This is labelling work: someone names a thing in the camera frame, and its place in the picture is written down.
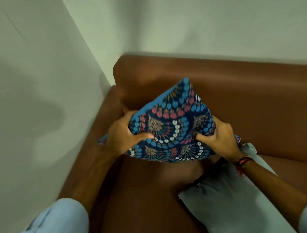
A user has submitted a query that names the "person's left hand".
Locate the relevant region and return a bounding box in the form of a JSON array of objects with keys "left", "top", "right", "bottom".
[{"left": 105, "top": 110, "right": 155, "bottom": 158}]

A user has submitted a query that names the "person's right hand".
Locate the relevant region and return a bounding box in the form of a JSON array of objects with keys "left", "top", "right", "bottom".
[{"left": 195, "top": 116, "right": 245, "bottom": 162}]

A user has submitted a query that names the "blue patterned cushion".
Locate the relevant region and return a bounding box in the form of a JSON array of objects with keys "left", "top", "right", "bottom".
[{"left": 98, "top": 77, "right": 241, "bottom": 163}]

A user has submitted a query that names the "person's right forearm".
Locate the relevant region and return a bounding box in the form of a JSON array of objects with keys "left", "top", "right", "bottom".
[{"left": 236, "top": 157, "right": 307, "bottom": 225}]

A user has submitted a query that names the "person's left forearm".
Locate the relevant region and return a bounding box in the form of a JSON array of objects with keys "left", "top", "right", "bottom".
[{"left": 61, "top": 149, "right": 124, "bottom": 213}]

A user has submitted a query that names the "brown leather sofa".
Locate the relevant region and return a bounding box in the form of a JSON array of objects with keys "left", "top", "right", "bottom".
[{"left": 58, "top": 55, "right": 307, "bottom": 233}]

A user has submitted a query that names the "red thread wristband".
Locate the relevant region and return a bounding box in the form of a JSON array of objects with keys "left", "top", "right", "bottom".
[{"left": 234, "top": 156, "right": 253, "bottom": 177}]

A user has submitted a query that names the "grey cushion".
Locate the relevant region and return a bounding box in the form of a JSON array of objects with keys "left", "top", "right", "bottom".
[{"left": 179, "top": 143, "right": 296, "bottom": 233}]

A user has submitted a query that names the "light blue shirt sleeve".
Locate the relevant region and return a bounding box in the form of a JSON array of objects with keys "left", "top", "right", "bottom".
[{"left": 22, "top": 198, "right": 90, "bottom": 233}]

